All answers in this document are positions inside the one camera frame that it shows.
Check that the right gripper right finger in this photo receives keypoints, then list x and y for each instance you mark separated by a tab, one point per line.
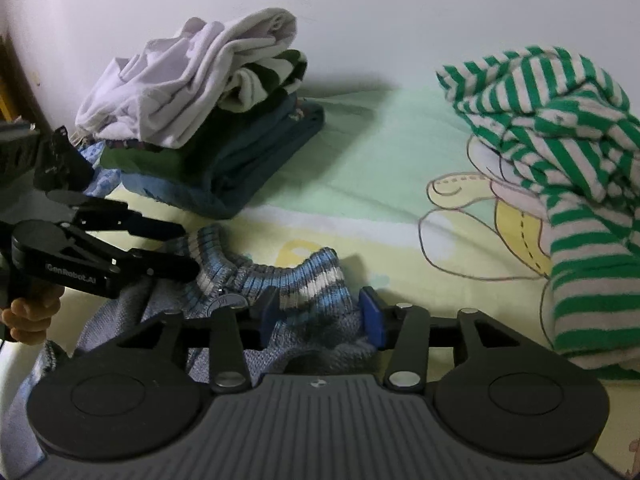
404	331

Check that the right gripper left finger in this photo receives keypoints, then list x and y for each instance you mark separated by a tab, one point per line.
237	325

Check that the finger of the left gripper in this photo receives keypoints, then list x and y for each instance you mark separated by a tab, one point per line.
114	215
138	264

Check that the grey knit sweater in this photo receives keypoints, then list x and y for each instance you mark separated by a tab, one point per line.
318	328

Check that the person's left hand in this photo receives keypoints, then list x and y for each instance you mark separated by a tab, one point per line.
28	320

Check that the blue patterned towel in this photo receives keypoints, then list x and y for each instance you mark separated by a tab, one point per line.
104	181

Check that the blue folded garment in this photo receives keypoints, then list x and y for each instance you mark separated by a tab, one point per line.
214	205

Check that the pastel cartoon bed sheet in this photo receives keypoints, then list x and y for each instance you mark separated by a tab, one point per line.
415	208

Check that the white folded shirt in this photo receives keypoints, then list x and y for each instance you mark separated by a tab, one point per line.
163	94

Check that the dark green folded garment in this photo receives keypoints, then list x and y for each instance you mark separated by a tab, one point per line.
245	139

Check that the green white striped garment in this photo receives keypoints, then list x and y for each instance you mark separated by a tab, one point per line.
559	132

